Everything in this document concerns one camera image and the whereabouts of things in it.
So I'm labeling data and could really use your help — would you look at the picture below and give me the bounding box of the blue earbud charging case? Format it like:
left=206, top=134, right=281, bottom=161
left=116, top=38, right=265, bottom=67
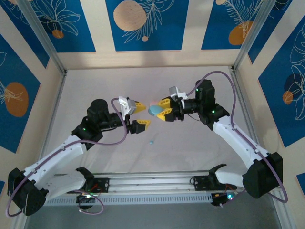
left=148, top=104, right=165, bottom=117

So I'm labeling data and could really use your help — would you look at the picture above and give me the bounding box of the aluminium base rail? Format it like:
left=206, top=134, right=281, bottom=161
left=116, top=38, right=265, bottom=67
left=91, top=169, right=282, bottom=193

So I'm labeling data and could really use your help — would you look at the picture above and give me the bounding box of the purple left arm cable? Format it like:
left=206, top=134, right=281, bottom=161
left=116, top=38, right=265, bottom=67
left=5, top=98, right=128, bottom=217

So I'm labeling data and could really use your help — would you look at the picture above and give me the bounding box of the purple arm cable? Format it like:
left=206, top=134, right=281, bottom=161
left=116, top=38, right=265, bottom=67
left=187, top=70, right=288, bottom=208
left=5, top=98, right=128, bottom=217

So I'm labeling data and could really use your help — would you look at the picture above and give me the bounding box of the aluminium frame post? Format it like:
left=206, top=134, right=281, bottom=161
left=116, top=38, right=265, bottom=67
left=16, top=0, right=68, bottom=75
left=231, top=0, right=279, bottom=71

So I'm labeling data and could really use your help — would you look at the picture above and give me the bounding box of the grey slotted cable duct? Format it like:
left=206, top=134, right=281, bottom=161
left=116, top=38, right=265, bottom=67
left=45, top=192, right=214, bottom=206

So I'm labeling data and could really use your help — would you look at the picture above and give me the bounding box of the black controller board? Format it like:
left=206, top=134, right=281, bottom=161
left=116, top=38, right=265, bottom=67
left=211, top=191, right=238, bottom=208
left=75, top=192, right=97, bottom=210

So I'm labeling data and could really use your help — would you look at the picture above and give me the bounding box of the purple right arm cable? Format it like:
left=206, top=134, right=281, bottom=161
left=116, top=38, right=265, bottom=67
left=187, top=70, right=288, bottom=208

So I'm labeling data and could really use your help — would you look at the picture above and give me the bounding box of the aluminium side rail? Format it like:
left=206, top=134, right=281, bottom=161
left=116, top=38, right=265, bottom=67
left=38, top=71, right=68, bottom=165
left=228, top=66, right=264, bottom=153

